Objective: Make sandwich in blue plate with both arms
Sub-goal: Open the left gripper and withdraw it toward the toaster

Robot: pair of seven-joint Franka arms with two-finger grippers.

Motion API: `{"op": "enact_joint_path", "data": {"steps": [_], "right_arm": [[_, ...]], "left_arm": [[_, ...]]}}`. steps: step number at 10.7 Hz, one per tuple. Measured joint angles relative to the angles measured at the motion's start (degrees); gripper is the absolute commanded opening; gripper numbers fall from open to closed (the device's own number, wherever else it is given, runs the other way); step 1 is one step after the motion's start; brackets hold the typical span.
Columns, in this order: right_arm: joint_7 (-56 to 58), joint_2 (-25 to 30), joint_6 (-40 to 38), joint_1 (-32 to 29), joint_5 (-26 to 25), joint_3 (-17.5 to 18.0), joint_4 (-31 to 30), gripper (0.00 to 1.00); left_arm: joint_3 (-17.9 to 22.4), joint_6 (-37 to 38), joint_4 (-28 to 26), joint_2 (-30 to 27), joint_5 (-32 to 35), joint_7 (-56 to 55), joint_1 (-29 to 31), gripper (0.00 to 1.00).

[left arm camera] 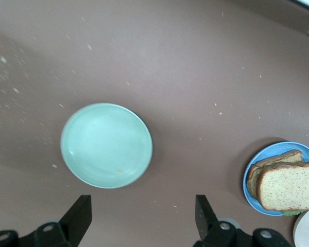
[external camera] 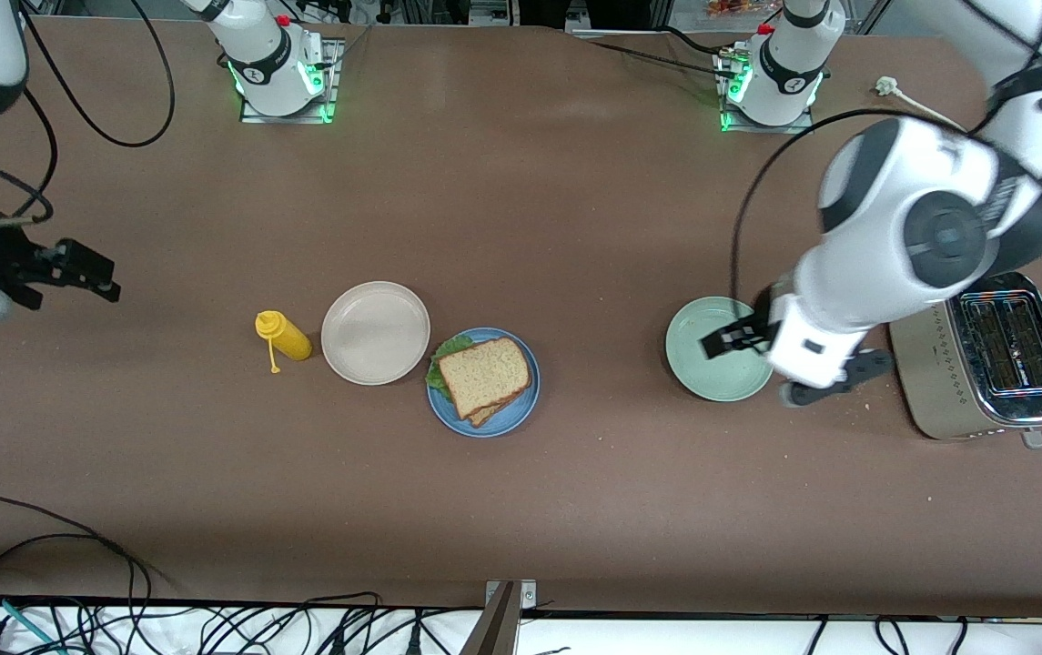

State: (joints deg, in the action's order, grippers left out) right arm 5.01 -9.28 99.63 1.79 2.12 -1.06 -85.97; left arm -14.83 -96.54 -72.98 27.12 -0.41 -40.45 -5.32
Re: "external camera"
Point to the green lettuce leaf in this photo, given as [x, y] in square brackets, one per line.
[443, 364]

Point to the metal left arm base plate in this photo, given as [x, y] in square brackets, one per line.
[803, 128]

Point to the beige round plate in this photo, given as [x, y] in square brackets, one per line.
[375, 332]

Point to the aluminium profile post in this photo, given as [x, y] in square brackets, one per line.
[498, 628]

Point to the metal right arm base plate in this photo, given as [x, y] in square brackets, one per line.
[335, 82]

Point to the orange snack package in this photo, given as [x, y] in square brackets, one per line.
[730, 7]

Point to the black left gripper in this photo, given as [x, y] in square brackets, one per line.
[751, 331]

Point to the silver frame rail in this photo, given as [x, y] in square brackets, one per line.
[493, 11]

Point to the brown bread slice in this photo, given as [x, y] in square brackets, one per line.
[484, 373]
[493, 414]

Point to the beige chrome toaster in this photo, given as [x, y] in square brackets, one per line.
[966, 391]

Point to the yellow mustard squeeze bottle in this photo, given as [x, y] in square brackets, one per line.
[288, 341]

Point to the mint green round plate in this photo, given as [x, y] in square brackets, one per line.
[712, 377]

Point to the blue round plate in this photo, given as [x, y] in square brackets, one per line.
[502, 423]

